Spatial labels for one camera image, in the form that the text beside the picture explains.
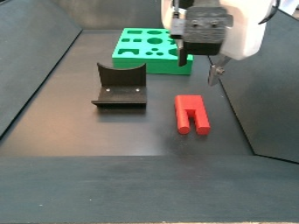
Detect black curved fixture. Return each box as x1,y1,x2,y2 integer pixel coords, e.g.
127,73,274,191
91,63,147,107

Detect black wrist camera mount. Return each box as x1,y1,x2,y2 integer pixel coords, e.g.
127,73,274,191
171,0,234,55

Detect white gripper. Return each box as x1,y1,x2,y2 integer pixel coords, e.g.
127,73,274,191
162,0,275,86

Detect green foam shape tray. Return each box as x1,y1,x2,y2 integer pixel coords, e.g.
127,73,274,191
112,28,192,75

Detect red square-circle object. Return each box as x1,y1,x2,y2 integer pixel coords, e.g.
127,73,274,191
175,94,211,136

